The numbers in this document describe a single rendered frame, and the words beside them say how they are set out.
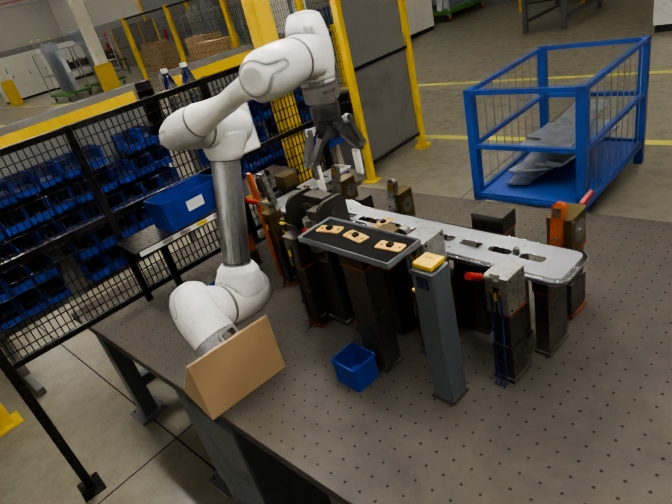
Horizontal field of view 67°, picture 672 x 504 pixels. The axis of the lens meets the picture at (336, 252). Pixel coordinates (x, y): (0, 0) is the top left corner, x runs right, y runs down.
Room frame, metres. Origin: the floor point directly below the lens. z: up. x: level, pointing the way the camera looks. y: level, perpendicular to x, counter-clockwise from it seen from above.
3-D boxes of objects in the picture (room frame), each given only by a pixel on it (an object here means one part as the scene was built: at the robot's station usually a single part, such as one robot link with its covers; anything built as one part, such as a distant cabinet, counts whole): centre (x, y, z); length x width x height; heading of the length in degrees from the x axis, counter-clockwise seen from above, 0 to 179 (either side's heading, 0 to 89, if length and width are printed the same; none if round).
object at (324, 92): (1.30, -0.07, 1.58); 0.09 x 0.09 x 0.06
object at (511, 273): (1.09, -0.40, 0.88); 0.12 x 0.07 x 0.36; 127
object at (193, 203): (2.21, 0.60, 1.10); 0.30 x 0.17 x 0.13; 131
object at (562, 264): (1.66, -0.21, 1.00); 1.38 x 0.22 x 0.02; 37
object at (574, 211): (1.32, -0.71, 0.88); 0.14 x 0.09 x 0.36; 127
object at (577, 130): (3.51, -1.83, 0.48); 1.20 x 0.80 x 0.95; 130
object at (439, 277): (1.08, -0.22, 0.92); 0.08 x 0.08 x 0.44; 37
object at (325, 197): (1.63, 0.03, 0.95); 0.18 x 0.13 x 0.49; 37
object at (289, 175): (2.35, 0.14, 0.88); 0.08 x 0.08 x 0.36; 37
